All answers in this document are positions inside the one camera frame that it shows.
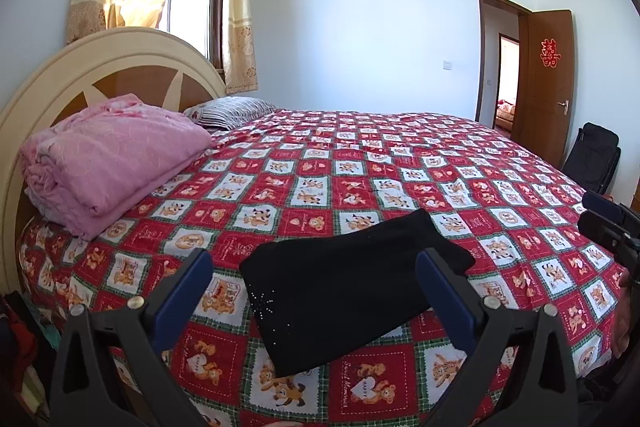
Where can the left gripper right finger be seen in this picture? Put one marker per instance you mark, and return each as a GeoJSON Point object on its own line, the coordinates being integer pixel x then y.
{"type": "Point", "coordinates": [541, 389]}

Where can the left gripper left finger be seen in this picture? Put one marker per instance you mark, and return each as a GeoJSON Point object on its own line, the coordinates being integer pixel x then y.
{"type": "Point", "coordinates": [86, 386]}

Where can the black pants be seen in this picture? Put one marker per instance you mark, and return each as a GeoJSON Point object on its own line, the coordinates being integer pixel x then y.
{"type": "Point", "coordinates": [316, 300]}

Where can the person's right hand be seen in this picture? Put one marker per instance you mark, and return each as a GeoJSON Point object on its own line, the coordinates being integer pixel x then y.
{"type": "Point", "coordinates": [622, 317]}

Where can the black folding chair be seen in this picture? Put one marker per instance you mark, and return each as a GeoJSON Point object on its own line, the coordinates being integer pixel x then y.
{"type": "Point", "coordinates": [593, 159]}

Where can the red patterned bed quilt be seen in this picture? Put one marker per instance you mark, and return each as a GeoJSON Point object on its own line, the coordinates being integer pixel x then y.
{"type": "Point", "coordinates": [318, 174]}

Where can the clothes pile beside bed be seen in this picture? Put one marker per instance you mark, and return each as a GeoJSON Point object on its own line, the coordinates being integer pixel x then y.
{"type": "Point", "coordinates": [27, 363]}

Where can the brown wooden door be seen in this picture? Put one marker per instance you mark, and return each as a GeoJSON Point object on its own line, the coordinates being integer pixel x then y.
{"type": "Point", "coordinates": [539, 124]}

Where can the pink folded blanket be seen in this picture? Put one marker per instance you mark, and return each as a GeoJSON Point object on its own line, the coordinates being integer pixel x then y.
{"type": "Point", "coordinates": [86, 171]}

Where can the red double happiness decal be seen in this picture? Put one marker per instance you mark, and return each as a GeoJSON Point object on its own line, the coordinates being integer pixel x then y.
{"type": "Point", "coordinates": [549, 55]}

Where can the striped pillow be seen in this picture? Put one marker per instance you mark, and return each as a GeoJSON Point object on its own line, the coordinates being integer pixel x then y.
{"type": "Point", "coordinates": [228, 113]}

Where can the cream wooden headboard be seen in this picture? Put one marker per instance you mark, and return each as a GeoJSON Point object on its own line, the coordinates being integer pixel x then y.
{"type": "Point", "coordinates": [158, 67]}

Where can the right yellow curtain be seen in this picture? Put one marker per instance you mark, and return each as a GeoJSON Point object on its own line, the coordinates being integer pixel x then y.
{"type": "Point", "coordinates": [237, 47]}

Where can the silver door handle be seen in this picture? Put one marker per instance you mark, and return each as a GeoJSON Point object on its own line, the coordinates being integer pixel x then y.
{"type": "Point", "coordinates": [565, 105]}

